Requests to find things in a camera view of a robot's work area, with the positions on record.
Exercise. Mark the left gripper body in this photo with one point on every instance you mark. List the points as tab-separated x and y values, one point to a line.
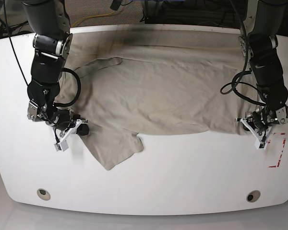
259	129

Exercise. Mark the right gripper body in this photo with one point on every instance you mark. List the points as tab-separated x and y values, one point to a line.
66	128

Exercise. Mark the beige T-shirt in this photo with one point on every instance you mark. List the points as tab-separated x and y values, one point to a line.
155	82

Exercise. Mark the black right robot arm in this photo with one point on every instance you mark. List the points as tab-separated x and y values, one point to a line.
51	24

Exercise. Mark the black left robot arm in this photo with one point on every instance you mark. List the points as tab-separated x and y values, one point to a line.
258	29

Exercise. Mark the red tape rectangle marking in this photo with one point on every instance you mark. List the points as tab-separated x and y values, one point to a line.
275	149

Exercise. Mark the right table grommet hole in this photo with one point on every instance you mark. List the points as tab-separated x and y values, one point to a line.
253	196

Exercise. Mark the table grommet hole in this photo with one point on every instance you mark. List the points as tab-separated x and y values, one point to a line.
43	194
253	196

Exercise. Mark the left table grommet hole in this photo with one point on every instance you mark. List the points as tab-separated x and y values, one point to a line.
43	194

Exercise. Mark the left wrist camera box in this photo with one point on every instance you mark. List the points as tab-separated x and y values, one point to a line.
260	145

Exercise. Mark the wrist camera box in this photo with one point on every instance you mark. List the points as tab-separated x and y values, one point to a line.
61	146
260	145

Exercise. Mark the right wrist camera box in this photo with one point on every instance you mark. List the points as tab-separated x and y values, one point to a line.
61	146

